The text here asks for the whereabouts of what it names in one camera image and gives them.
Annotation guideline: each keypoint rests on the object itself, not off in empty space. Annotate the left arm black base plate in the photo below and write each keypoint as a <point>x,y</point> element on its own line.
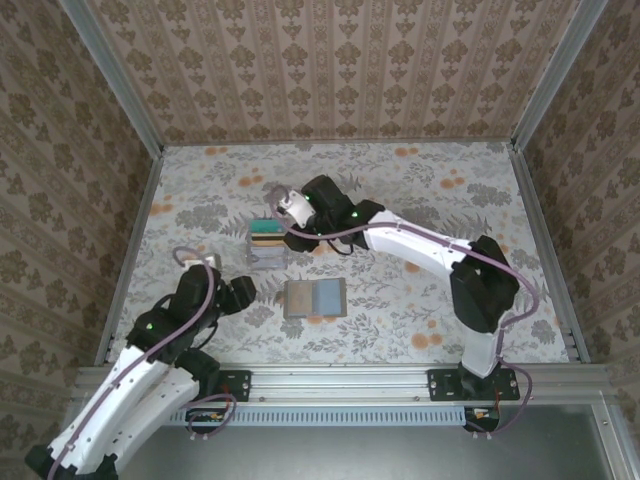
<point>237,385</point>

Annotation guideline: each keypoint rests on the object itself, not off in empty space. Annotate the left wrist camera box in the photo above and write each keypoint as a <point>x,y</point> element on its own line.
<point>202,262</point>

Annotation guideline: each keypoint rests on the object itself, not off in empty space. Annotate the teal card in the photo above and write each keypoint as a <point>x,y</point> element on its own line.
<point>265,227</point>

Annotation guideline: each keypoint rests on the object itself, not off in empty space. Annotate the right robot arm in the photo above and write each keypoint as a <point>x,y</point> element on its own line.
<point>480,285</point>

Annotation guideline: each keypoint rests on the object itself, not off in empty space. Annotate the aluminium frame rail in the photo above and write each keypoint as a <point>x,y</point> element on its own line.
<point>340,382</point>

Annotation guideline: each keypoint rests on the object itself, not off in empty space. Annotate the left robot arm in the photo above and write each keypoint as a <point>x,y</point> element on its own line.
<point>150,410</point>

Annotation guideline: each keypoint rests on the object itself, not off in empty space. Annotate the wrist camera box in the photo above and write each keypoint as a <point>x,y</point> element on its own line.
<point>300,210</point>
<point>202,262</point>

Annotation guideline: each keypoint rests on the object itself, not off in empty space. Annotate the aluminium corner post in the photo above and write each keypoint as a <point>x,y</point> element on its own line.
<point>117,75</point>
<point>555,75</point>

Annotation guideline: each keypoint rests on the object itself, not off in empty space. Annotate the grey metal sheet panel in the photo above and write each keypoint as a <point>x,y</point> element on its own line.
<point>340,455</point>

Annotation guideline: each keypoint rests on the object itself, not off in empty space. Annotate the aluminium side rail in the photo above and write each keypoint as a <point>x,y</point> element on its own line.
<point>145,200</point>
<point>532,200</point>

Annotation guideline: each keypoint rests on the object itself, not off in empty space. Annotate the clear acrylic card box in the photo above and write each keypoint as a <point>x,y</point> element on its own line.
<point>265,260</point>

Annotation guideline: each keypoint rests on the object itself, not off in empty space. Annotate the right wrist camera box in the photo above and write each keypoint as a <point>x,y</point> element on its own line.
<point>300,210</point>

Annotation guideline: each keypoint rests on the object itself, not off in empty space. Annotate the tan card with black stripe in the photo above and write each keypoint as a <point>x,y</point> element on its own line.
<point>265,244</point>

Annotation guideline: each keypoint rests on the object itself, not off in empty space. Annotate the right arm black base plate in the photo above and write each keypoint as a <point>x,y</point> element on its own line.
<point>442,385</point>

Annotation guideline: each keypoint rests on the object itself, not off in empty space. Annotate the grey card holder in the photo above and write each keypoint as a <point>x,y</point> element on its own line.
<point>327,297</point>

